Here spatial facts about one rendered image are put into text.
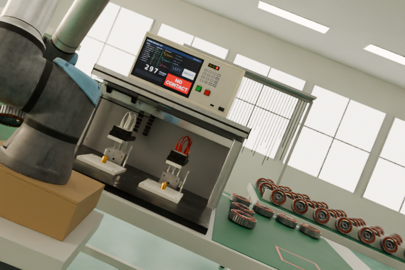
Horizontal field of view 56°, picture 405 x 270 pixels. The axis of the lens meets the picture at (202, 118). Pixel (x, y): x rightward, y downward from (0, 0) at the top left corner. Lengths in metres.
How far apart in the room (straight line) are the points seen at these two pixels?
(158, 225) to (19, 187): 0.50
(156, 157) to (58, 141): 0.90
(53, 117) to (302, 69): 7.42
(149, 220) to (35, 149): 0.49
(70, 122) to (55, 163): 0.08
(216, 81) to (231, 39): 6.52
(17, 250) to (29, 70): 0.32
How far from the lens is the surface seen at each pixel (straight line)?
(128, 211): 1.18
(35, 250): 0.73
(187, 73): 1.54
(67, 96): 0.80
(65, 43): 1.16
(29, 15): 0.84
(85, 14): 1.10
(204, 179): 1.65
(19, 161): 0.81
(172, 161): 1.44
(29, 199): 0.79
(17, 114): 1.36
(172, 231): 1.17
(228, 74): 1.53
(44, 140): 0.81
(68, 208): 0.77
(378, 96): 8.39
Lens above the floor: 1.05
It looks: 1 degrees up
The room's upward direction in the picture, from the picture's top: 23 degrees clockwise
